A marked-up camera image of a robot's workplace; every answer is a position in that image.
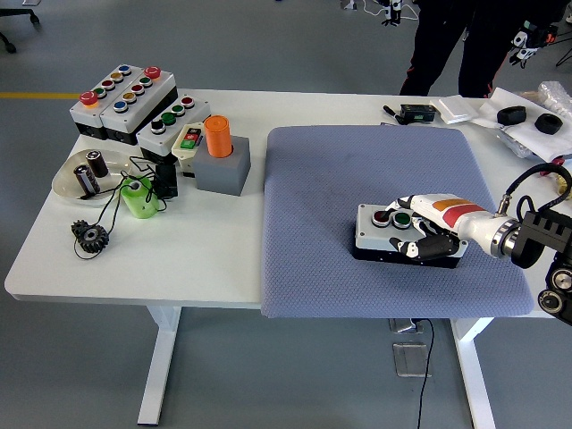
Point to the person's hand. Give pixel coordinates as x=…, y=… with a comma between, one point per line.
x=529, y=40
x=392, y=10

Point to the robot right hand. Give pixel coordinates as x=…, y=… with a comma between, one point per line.
x=465, y=219

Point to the four-button white control box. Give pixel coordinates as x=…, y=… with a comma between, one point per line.
x=155, y=140
x=368, y=237

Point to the five-button box red mushroom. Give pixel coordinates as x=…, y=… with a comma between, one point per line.
x=90, y=114
x=135, y=103

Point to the black stand leg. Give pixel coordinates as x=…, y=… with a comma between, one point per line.
x=564, y=54

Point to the person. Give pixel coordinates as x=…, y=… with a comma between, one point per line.
x=435, y=44

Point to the clear bubble wrap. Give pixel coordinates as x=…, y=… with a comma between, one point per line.
x=556, y=94

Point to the white paper sheet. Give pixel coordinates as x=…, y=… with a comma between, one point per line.
x=500, y=98

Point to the black pen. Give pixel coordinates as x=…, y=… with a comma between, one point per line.
x=391, y=112

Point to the black box green label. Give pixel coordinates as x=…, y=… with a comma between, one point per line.
x=416, y=112

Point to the brass fitting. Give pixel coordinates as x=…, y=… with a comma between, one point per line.
x=565, y=183

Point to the metal floor socket lid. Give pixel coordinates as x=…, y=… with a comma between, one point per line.
x=402, y=325

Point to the grey-blue textured mat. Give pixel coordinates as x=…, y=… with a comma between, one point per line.
x=322, y=223

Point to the metal floor socket plate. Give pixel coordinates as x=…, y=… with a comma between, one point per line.
x=409, y=359

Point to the white table leg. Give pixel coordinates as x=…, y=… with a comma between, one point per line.
x=476, y=380
x=158, y=366

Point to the orange cylinder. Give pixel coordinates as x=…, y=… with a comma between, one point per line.
x=217, y=136

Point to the grey block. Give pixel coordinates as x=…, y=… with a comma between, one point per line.
x=222, y=174

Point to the small black device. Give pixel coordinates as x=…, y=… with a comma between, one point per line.
x=166, y=179

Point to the green cylinder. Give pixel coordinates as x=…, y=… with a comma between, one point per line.
x=139, y=201

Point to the black capacitor cylinder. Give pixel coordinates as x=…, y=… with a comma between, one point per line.
x=86, y=179
x=98, y=164

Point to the silver shallow dish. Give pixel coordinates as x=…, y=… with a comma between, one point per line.
x=65, y=179

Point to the black office chair base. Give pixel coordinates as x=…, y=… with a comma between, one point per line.
x=22, y=12

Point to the black metal gear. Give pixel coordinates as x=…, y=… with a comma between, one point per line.
x=92, y=239

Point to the white switch plate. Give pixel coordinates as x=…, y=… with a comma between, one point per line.
x=451, y=109

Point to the cream red-green switch box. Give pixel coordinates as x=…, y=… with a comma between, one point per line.
x=188, y=138

